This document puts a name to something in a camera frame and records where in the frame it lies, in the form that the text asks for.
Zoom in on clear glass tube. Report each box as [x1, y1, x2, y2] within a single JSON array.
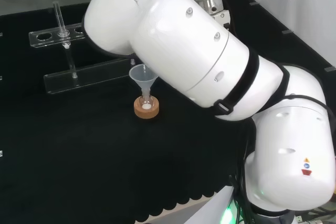
[[53, 1, 66, 37]]

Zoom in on clear plastic funnel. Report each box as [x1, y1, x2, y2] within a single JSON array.
[[129, 63, 159, 99]]

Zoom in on green and black cables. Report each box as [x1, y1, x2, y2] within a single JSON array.
[[293, 202, 336, 224]]

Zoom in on cork ring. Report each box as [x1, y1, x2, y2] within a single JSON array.
[[133, 97, 161, 121]]

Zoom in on black cable bundle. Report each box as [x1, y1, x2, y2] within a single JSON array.
[[227, 120, 257, 224]]

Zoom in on small round-bottom flask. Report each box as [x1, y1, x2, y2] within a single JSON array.
[[139, 91, 154, 111]]

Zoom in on clear funnel stand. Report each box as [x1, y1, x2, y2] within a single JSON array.
[[28, 23, 137, 95]]

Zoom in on black bench cloth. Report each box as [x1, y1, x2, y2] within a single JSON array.
[[0, 0, 336, 224]]

